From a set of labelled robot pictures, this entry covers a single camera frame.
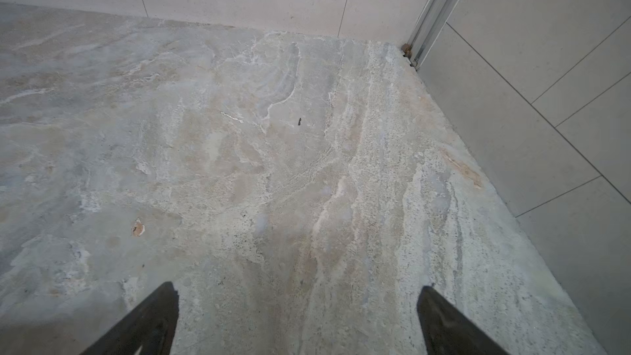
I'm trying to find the aluminium corner frame post right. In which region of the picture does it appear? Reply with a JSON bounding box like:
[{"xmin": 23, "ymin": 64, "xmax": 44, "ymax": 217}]
[{"xmin": 401, "ymin": 0, "xmax": 459, "ymax": 70}]

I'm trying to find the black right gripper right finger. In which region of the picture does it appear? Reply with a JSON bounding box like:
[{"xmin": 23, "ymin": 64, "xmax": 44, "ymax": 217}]
[{"xmin": 417, "ymin": 286, "xmax": 508, "ymax": 355}]

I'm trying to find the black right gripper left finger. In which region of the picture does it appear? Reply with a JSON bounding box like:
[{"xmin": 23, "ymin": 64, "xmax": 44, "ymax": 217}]
[{"xmin": 82, "ymin": 282, "xmax": 179, "ymax": 355}]

